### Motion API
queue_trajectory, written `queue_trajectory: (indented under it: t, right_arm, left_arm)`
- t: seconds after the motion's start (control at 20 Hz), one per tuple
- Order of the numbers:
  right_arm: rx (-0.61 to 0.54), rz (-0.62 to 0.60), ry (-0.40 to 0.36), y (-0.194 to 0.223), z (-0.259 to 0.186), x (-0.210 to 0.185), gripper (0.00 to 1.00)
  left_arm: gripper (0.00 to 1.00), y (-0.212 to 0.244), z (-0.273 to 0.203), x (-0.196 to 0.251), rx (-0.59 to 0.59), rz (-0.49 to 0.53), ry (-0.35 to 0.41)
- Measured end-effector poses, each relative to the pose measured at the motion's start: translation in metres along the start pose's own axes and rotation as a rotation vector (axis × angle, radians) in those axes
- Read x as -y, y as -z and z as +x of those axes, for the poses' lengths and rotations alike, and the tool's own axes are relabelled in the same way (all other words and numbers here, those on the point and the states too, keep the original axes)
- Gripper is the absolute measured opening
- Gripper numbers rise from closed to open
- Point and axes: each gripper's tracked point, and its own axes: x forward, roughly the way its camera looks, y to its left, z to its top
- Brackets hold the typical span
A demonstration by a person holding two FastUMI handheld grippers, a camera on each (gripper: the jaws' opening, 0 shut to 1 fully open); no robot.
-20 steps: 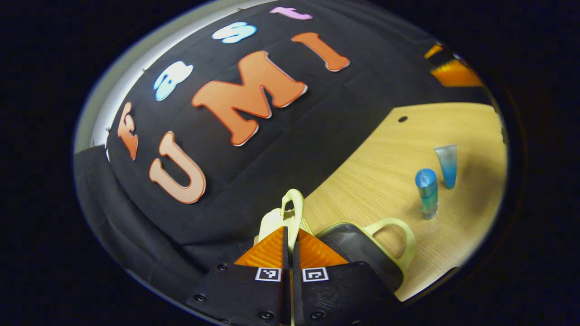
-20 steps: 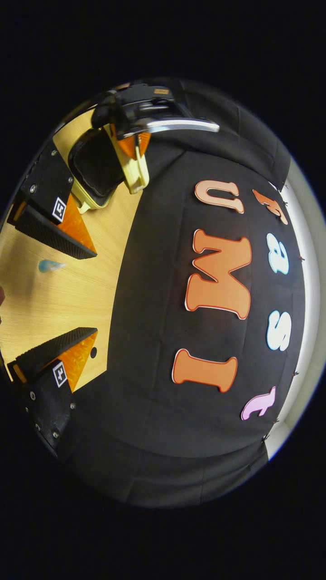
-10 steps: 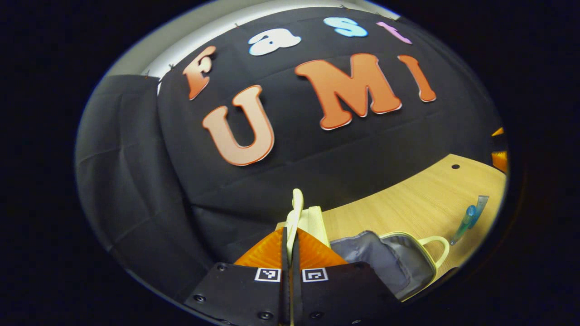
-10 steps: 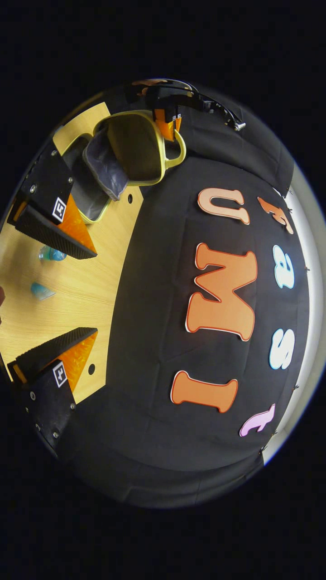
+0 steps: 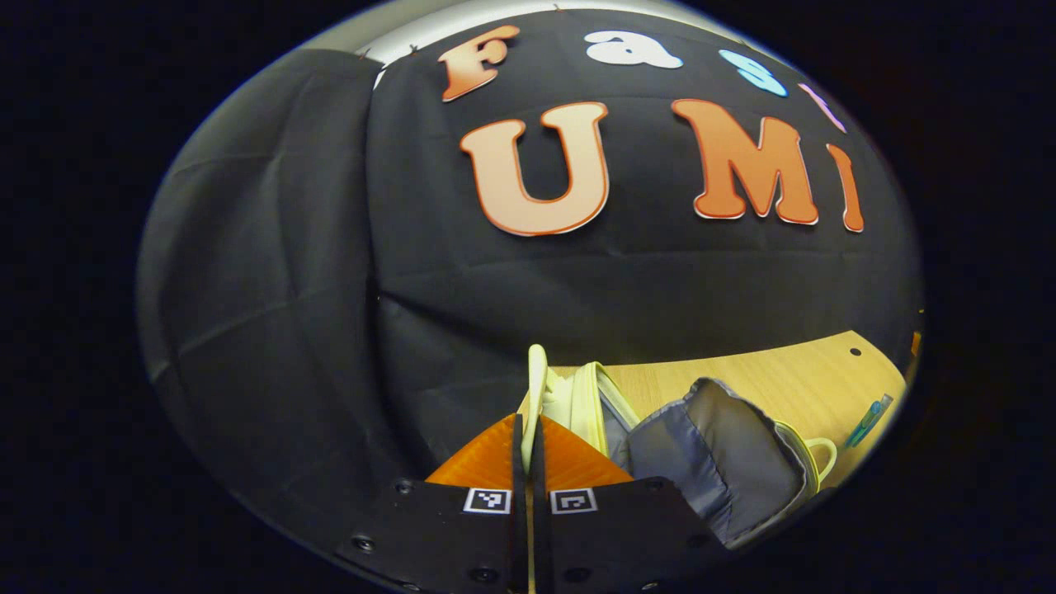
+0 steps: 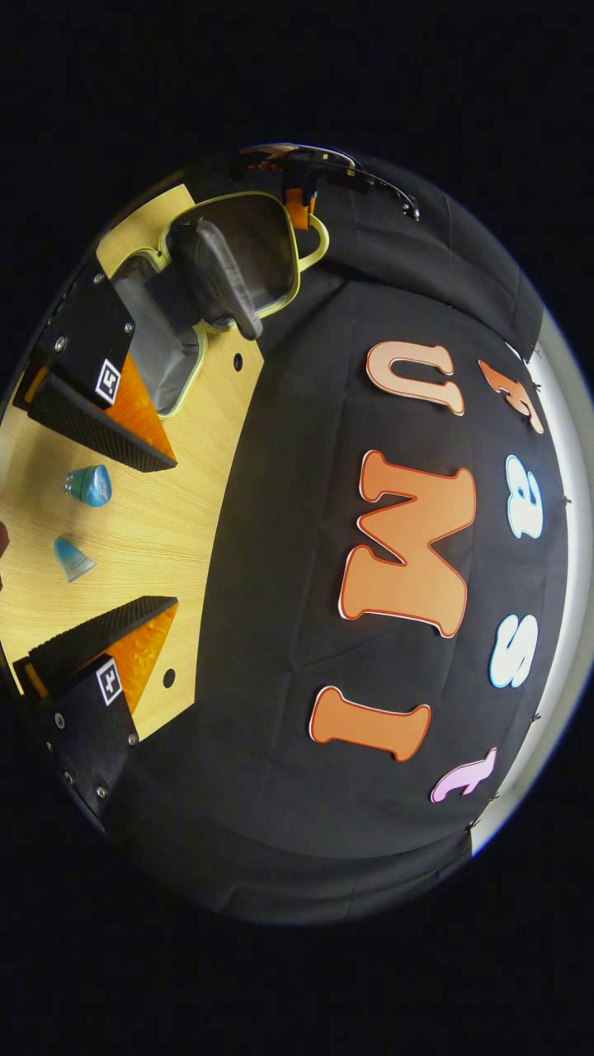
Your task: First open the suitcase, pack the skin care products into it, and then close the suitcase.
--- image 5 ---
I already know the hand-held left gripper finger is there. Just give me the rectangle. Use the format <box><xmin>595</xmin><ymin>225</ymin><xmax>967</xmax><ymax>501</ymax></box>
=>
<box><xmin>532</xmin><ymin>415</ymin><xmax>733</xmax><ymax>594</ymax></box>
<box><xmin>334</xmin><ymin>412</ymin><xmax>529</xmax><ymax>594</ymax></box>

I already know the cream suitcase with grey lining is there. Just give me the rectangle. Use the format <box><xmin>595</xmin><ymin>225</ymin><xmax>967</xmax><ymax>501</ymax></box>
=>
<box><xmin>520</xmin><ymin>344</ymin><xmax>838</xmax><ymax>549</ymax></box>

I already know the white and blue squeeze tube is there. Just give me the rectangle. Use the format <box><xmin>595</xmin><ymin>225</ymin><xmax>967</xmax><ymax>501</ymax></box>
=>
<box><xmin>845</xmin><ymin>394</ymin><xmax>895</xmax><ymax>450</ymax></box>

